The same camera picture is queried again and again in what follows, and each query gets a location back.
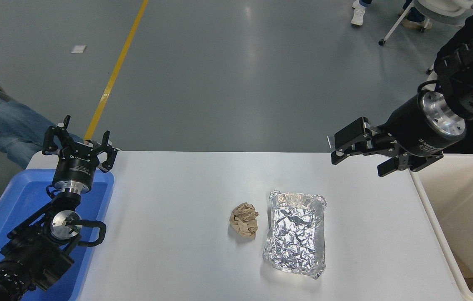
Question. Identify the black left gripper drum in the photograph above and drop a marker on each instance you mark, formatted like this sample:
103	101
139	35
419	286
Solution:
74	167

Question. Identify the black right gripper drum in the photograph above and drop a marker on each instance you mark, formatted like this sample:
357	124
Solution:
412	129

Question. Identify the silver foil plate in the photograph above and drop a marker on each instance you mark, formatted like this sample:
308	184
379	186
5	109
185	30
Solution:
297	234

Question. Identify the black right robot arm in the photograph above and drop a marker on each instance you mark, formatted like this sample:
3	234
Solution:
462	88

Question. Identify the large pale dustbin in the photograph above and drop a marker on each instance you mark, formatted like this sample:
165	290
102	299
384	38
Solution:
462	200

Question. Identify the blue plastic tray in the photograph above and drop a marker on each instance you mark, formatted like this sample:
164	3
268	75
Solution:
14	200

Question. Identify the white paper scrap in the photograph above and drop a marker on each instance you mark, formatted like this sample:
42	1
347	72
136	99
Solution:
78	49

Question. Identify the white wheeled chair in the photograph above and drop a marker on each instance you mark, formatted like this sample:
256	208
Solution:
399	21

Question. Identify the crumpled tan paper ball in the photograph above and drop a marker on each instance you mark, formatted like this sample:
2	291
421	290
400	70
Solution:
244	220

